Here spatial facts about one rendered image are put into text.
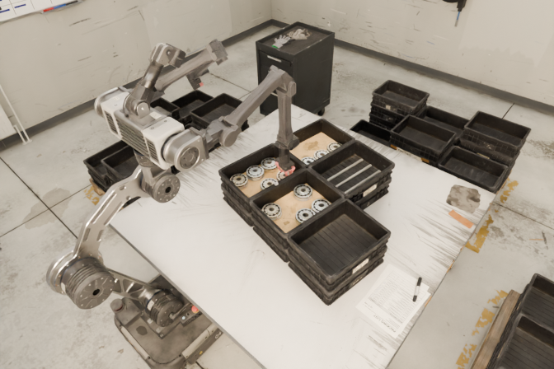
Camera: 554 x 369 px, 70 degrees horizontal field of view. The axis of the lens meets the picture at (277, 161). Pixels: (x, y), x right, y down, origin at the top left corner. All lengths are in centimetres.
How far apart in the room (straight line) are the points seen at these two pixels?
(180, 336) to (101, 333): 63
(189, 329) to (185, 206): 69
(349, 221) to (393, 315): 48
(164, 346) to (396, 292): 127
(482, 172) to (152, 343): 251
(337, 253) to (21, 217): 272
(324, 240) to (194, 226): 73
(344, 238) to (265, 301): 48
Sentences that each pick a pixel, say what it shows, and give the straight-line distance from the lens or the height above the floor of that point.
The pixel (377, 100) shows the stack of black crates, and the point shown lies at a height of 54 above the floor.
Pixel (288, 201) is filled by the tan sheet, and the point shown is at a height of 83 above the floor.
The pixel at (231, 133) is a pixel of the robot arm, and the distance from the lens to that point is 160.
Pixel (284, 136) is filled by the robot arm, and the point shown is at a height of 118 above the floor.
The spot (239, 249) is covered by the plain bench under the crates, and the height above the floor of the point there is 70.
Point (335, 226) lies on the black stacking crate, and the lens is 206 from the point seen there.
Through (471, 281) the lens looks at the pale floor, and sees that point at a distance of 310.
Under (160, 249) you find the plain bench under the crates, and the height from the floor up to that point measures 70.
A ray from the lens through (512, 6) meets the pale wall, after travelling 476.
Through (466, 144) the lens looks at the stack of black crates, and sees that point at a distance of 343.
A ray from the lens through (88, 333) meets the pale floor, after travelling 294.
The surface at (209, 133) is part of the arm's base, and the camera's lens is 157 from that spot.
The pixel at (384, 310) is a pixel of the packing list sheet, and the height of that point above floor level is 70.
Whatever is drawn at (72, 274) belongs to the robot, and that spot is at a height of 97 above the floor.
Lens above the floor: 239
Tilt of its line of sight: 41 degrees down
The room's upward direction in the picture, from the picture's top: 2 degrees counter-clockwise
